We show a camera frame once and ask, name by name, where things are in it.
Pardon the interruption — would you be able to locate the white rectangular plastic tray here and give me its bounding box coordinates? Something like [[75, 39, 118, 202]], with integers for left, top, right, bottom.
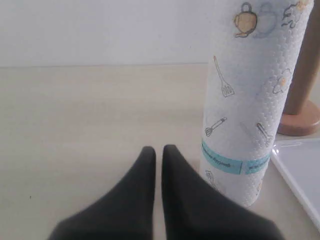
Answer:
[[271, 138, 320, 230]]

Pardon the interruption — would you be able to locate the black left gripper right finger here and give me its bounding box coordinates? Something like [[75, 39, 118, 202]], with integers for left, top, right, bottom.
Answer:
[[161, 144, 284, 240]]

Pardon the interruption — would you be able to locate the wooden paper towel holder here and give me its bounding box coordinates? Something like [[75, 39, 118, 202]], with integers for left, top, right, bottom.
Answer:
[[277, 0, 320, 137]]

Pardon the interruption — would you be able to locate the patterned white paper towel roll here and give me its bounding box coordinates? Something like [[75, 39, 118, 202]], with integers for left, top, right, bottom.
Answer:
[[200, 0, 314, 207]]

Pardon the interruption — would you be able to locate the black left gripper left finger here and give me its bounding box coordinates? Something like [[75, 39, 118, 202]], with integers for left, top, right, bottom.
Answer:
[[49, 146, 156, 240]]

